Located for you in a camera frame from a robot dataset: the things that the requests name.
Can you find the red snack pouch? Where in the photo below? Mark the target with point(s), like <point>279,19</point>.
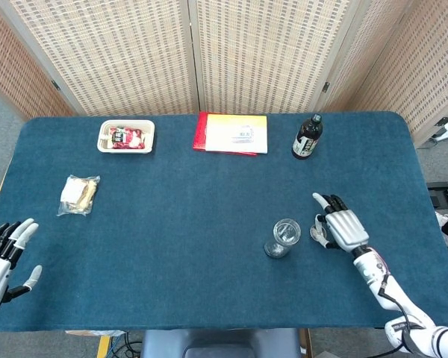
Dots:
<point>123,138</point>

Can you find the woven folding screen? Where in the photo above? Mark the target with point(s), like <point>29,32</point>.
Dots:
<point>127,56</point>

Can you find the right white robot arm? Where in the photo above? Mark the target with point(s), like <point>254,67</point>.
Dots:
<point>388,287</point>

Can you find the clear bag of snacks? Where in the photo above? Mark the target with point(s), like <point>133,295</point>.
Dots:
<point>78,195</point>

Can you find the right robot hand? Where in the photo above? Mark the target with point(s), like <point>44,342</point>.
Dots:
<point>345,225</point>

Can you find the beige food tray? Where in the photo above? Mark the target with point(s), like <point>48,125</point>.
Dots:
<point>149,130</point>

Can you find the dark sauce bottle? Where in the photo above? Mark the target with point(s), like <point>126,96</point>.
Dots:
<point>307,141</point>

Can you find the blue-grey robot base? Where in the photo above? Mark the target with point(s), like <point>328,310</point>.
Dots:
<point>216,341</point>

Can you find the clear glass jar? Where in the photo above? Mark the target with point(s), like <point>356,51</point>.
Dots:
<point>283,238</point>

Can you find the white booklet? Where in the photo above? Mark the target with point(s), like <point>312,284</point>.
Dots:
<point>224,138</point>

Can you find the blue tablecloth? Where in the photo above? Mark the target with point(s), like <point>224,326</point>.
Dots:
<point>190,223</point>

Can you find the black floor pedals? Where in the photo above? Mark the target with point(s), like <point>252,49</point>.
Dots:
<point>446,194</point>

